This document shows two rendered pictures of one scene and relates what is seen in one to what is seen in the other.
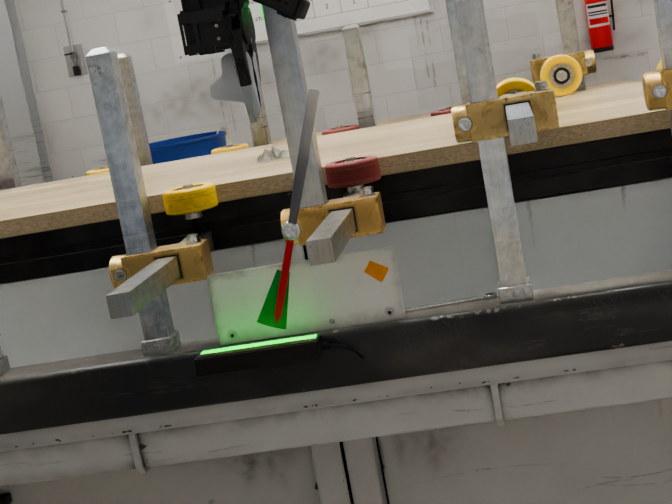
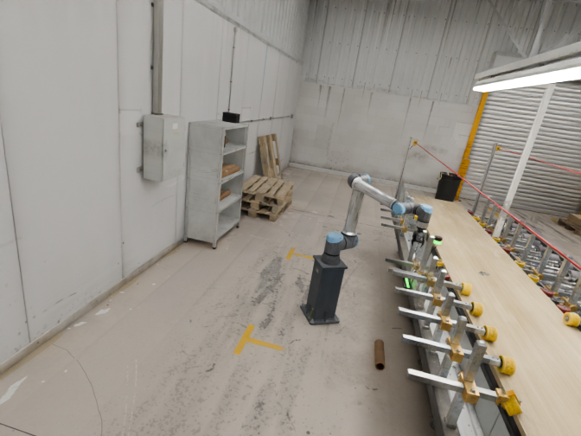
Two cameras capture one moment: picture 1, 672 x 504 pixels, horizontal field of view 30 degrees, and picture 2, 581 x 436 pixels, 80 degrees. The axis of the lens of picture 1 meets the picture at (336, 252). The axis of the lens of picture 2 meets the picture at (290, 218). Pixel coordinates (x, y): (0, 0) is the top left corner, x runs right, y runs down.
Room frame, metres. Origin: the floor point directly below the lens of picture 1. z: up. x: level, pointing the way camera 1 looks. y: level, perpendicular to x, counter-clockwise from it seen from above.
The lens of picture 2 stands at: (0.65, -2.45, 2.01)
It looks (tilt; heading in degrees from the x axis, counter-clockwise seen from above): 19 degrees down; 91
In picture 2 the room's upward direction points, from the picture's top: 9 degrees clockwise
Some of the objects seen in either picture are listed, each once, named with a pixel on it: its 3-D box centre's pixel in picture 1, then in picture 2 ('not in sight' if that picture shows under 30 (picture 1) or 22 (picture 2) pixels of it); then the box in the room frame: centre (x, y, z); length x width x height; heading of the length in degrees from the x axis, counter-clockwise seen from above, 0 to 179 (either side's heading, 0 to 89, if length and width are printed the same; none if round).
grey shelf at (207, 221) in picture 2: not in sight; (217, 182); (-0.45, 2.07, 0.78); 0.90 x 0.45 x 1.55; 81
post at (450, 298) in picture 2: not in sight; (439, 329); (1.58, -0.72, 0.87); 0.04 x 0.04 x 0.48; 81
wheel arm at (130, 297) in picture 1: (166, 271); (411, 265); (1.69, 0.23, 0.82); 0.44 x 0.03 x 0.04; 171
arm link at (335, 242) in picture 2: not in sight; (334, 242); (1.05, 0.53, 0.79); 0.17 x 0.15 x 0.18; 39
